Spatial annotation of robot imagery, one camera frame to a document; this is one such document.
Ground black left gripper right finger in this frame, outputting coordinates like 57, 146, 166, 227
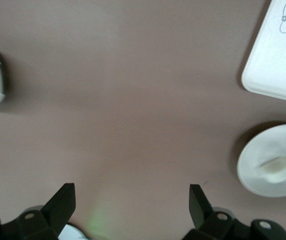
182, 184, 286, 240

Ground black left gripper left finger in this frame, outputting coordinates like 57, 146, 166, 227
0, 183, 77, 240

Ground cream round plate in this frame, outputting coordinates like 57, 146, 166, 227
236, 123, 286, 199

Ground brown table cover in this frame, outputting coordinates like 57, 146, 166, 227
0, 0, 286, 240

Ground cream rabbit print tray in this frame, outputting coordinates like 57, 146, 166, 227
241, 0, 286, 105

